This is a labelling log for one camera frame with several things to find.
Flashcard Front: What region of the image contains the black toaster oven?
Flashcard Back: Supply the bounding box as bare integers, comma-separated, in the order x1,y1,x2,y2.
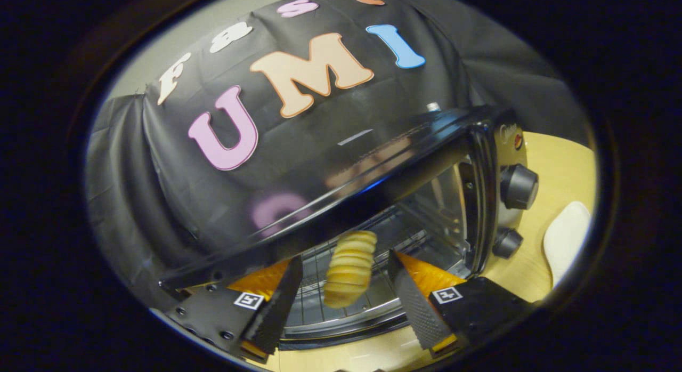
157,106,540,352

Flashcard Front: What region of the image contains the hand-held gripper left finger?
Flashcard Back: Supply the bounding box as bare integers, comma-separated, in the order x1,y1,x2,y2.
163,255,304,362

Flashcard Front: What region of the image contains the white plate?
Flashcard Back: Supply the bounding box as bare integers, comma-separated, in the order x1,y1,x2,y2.
543,201,592,288

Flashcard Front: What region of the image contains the black backdrop cloth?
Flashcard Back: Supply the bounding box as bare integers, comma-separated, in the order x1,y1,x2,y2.
85,0,592,311

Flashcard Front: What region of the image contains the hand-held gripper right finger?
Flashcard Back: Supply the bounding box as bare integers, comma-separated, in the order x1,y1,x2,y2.
387,249,533,357

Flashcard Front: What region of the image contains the pale ridged croissant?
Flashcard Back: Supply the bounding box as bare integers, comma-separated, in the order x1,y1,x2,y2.
323,231,378,309

